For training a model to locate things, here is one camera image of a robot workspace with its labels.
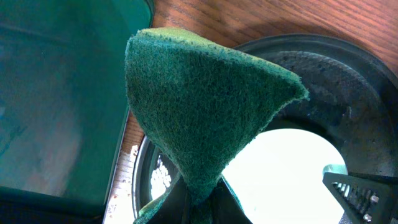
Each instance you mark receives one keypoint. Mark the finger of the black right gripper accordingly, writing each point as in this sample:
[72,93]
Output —
[365,198]

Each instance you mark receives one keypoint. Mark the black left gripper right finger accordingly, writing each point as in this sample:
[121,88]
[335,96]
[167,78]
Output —
[224,207]

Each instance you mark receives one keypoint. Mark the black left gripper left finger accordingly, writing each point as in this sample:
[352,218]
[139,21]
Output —
[176,207]

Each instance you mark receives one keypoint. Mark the green scouring sponge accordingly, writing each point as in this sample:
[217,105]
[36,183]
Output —
[201,103]

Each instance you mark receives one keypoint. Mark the black round tray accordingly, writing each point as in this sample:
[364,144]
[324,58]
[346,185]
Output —
[352,99]

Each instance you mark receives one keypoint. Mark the black rectangular tray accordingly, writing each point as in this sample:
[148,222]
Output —
[63,105]

